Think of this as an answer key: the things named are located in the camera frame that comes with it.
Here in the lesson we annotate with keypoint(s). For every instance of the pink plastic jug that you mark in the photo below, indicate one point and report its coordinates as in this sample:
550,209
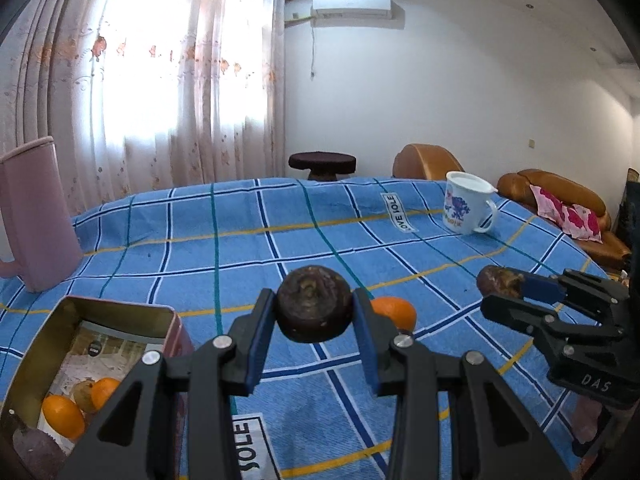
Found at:
40,215

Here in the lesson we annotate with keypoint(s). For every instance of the white printed mug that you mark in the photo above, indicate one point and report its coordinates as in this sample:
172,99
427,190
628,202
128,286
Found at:
462,205

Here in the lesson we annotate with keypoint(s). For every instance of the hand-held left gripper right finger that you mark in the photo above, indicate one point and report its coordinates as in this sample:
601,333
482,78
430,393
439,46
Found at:
372,350

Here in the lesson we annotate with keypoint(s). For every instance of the blue checked tablecloth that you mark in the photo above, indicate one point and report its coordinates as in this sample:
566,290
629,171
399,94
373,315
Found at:
225,240

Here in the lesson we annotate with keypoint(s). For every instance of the dark purple passion fruit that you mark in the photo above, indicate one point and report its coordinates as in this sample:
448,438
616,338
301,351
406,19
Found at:
495,281

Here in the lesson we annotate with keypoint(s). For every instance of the brown leather armchair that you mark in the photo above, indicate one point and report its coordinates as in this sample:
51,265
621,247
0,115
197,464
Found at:
425,160

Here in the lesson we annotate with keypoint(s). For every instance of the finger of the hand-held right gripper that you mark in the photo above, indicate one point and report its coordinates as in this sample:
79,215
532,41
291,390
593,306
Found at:
515,312
542,289

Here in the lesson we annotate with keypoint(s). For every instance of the orange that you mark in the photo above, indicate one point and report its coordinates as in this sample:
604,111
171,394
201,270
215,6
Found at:
397,312
105,392
62,416

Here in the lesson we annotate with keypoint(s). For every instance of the dark round stool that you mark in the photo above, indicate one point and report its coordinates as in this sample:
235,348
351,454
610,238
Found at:
322,161

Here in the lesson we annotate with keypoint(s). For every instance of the small green-brown fruit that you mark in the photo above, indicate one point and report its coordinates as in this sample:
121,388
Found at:
82,394

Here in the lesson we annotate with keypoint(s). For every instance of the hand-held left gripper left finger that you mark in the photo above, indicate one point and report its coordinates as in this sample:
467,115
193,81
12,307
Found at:
257,345

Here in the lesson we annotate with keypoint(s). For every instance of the floral sheer curtain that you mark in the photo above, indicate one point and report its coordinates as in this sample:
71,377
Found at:
150,85

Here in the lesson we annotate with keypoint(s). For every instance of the dark brown round fruit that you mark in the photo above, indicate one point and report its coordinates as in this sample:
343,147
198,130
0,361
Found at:
315,305

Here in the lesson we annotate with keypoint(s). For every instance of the pink metal tin box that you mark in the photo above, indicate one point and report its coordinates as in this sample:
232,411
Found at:
120,317

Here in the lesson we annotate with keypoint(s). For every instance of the pink floral pillow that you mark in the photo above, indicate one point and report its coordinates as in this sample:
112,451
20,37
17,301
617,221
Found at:
570,212

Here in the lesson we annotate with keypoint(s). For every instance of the dark cabinet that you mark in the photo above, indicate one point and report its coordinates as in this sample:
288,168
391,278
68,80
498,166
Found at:
631,215

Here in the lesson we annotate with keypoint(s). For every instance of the large purple round fruit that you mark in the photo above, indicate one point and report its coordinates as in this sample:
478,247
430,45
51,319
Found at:
32,452

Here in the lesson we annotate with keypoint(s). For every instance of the printed paper sheet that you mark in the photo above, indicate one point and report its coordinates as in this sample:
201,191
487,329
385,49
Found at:
120,360

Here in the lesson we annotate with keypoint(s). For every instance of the white wall air conditioner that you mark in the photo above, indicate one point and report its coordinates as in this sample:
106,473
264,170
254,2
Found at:
351,3

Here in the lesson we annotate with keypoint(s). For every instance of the brown leather sofa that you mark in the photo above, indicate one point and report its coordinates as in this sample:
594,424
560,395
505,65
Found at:
520,185

